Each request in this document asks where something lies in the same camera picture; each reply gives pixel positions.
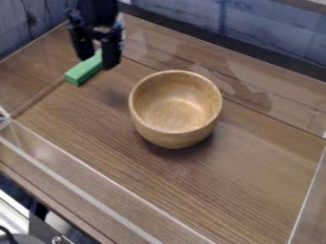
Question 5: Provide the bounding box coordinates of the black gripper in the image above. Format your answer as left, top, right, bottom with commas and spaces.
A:
68, 0, 123, 70

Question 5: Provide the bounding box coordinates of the green rectangular block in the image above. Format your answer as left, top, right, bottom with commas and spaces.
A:
64, 50, 101, 86

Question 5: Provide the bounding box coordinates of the wooden bowl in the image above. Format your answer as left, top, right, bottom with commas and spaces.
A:
128, 70, 223, 149

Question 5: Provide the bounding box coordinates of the clear acrylic enclosure wall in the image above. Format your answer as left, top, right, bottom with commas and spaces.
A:
0, 108, 326, 244

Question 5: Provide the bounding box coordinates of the black metal bracket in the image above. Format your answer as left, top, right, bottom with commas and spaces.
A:
28, 212, 89, 244

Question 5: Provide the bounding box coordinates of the black cable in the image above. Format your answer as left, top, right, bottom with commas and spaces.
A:
0, 224, 17, 244

